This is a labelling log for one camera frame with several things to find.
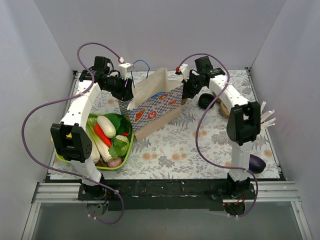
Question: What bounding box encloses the brown paper coffee cup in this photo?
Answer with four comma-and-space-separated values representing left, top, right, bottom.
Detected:
181, 98, 188, 105

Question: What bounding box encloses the blue checkered paper bag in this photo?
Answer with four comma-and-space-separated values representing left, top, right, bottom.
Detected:
118, 67, 183, 141

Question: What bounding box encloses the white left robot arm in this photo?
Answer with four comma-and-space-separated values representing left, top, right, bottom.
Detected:
50, 56, 133, 200

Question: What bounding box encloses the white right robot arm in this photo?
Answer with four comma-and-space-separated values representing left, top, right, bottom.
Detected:
176, 53, 261, 199

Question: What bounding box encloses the green leafy vegetable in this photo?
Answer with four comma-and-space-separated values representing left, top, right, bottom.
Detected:
104, 113, 129, 137

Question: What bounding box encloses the white radish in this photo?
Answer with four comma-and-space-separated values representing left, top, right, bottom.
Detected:
85, 125, 101, 164
97, 115, 116, 138

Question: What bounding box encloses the brown cardboard cup carrier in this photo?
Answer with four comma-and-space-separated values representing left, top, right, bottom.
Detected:
214, 94, 230, 119

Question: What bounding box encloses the green vegetable basket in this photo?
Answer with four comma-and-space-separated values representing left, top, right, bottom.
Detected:
55, 112, 136, 171

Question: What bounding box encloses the red chili pepper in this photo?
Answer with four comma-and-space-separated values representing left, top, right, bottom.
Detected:
93, 124, 112, 147

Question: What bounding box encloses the green cabbage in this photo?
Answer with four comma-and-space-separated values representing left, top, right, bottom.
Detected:
108, 135, 130, 159

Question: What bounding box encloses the floral table mat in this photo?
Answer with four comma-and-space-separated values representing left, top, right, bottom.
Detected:
91, 69, 280, 180

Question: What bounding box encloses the pink onion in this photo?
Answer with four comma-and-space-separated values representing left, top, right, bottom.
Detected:
107, 157, 123, 168

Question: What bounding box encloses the purple eggplant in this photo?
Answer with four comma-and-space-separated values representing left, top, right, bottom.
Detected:
249, 154, 266, 174

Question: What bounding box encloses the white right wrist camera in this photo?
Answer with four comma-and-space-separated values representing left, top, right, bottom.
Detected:
175, 63, 191, 81

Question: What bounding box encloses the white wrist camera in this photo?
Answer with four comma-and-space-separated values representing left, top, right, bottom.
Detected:
175, 63, 191, 81
117, 57, 134, 80

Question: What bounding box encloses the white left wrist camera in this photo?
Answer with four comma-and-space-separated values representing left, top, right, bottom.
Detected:
117, 57, 134, 80

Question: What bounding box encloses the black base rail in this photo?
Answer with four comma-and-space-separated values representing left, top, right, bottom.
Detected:
77, 178, 256, 213

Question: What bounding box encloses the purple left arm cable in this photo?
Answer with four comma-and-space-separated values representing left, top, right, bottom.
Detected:
21, 42, 125, 225

